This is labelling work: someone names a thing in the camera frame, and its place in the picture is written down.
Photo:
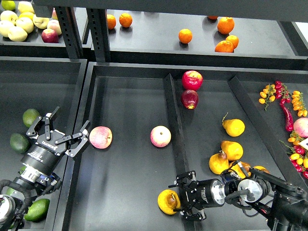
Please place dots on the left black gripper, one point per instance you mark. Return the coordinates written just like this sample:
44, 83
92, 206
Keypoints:
46, 153

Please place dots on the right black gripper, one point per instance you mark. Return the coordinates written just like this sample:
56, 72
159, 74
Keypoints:
198, 195

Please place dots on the yellow pear with brown spot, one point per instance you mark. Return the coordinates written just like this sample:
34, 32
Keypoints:
168, 201

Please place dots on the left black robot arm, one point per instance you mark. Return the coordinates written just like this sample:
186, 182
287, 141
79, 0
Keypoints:
38, 177

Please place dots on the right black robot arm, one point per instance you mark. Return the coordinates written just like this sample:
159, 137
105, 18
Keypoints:
283, 204

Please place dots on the dark green avocado left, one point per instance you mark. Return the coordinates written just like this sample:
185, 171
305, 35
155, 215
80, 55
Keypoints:
19, 143

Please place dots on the yellow pear with stem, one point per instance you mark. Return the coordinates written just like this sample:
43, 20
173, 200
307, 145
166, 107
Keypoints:
218, 162

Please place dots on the pink apple left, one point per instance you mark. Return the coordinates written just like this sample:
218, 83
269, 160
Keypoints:
101, 137

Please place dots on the pink apple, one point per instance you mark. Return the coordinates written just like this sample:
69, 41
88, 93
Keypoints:
101, 137
160, 136

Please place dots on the black left tray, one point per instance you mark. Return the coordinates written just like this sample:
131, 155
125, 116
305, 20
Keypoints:
45, 84

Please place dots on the black tray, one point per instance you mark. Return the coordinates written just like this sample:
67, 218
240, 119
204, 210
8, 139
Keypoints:
117, 187
45, 84

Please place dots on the pink apple centre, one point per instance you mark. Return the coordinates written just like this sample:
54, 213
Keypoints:
160, 136

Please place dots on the black centre tray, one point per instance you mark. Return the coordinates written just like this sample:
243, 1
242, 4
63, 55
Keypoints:
117, 187

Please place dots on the dark red apple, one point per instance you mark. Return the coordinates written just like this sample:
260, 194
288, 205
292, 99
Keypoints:
189, 99

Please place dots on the red apple on shelf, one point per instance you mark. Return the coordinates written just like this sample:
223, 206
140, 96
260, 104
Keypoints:
49, 36

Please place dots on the pale yellow apple front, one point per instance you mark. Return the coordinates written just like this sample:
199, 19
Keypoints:
17, 34

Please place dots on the bright red apple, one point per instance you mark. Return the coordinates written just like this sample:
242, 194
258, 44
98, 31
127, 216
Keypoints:
192, 80

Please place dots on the red chili pepper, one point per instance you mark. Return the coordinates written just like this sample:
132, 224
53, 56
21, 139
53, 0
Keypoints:
289, 123

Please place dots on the orange cherry tomato bunch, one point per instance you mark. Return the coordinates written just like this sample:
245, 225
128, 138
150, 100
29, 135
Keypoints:
267, 96

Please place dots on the pink apple right edge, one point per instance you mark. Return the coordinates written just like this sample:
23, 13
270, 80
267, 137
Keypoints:
301, 127

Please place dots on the orange on shelf left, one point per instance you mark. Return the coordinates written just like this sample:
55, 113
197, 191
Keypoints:
125, 20

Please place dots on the yellow cherry tomato bunch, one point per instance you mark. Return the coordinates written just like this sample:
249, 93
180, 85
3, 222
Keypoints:
298, 104

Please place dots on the orange at shelf front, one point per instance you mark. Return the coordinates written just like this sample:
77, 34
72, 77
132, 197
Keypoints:
224, 46

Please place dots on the orange on shelf centre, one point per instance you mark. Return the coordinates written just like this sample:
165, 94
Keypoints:
185, 36

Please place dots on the small orange on shelf right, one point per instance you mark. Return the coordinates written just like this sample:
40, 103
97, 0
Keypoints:
234, 40

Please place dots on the large orange on shelf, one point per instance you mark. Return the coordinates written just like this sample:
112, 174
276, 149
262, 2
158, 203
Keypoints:
225, 25

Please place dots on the black shelf post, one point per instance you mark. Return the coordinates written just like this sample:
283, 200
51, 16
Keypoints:
97, 21

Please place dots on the orange behind post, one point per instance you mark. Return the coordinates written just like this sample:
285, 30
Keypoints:
111, 21

